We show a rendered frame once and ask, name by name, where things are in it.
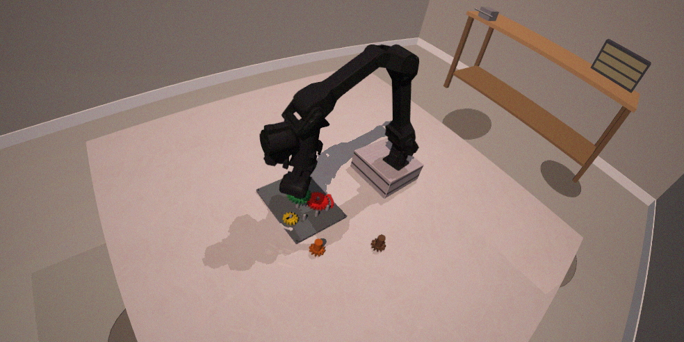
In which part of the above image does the orange gear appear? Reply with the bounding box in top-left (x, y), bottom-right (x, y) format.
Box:
top-left (309, 239), bottom-right (325, 257)

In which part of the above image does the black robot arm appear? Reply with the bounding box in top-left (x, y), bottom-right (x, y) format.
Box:
top-left (259, 44), bottom-right (419, 171)

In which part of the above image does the green gear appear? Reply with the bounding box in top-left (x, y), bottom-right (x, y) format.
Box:
top-left (287, 190), bottom-right (311, 204)

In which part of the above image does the yellow gear with black stripe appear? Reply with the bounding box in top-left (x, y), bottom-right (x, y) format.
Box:
top-left (283, 212), bottom-right (298, 225)

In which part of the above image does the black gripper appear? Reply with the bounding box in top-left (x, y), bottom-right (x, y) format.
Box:
top-left (279, 140), bottom-right (323, 198)

